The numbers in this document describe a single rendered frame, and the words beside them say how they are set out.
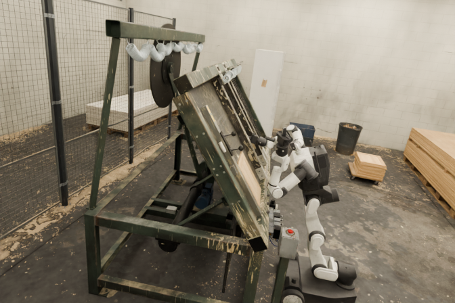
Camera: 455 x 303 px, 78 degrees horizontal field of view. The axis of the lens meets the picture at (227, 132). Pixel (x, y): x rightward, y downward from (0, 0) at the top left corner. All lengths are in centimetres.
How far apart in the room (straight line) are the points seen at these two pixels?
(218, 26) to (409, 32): 452
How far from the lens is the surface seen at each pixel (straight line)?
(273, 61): 616
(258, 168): 276
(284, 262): 225
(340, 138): 679
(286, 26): 756
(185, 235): 219
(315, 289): 292
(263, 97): 626
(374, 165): 552
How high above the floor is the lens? 216
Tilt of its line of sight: 18 degrees down
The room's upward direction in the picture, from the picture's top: 7 degrees clockwise
